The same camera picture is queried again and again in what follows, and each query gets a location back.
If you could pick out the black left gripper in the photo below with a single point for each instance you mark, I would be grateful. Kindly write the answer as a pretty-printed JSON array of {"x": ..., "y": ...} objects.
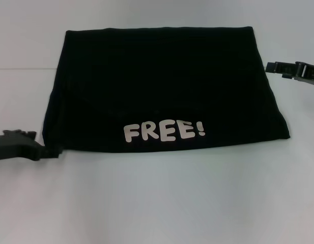
[{"x": 11, "y": 148}]

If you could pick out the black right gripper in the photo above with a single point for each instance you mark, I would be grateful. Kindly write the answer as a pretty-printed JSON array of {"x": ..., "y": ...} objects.
[{"x": 310, "y": 73}]

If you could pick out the black t-shirt with FREE print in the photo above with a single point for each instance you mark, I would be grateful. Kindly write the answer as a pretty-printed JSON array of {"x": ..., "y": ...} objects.
[{"x": 159, "y": 84}]

